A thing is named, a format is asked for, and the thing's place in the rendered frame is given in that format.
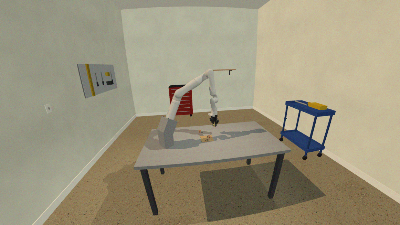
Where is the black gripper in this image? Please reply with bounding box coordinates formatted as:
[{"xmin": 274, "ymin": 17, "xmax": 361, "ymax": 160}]
[{"xmin": 210, "ymin": 115, "xmax": 219, "ymax": 127}]

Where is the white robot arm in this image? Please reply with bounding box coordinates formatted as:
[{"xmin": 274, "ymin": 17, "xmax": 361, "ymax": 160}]
[{"xmin": 166, "ymin": 69, "xmax": 218, "ymax": 120}]

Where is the tan flat mat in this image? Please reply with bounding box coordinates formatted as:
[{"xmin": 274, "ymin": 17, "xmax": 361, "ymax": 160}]
[{"xmin": 200, "ymin": 135, "xmax": 214, "ymax": 142}]

